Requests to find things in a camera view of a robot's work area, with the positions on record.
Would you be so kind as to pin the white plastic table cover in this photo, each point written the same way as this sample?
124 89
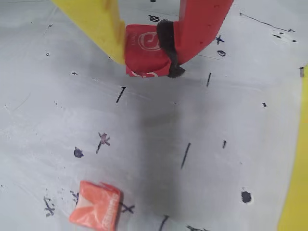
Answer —
48 120

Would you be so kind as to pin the orange candy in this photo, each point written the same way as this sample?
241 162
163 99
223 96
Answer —
93 207

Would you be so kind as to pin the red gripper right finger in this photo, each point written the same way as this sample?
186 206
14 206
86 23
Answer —
199 29

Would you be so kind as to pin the yellow three-compartment box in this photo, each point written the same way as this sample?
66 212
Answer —
298 180

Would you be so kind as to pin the red candy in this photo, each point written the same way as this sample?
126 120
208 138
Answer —
142 48

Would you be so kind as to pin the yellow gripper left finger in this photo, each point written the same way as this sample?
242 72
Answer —
96 21

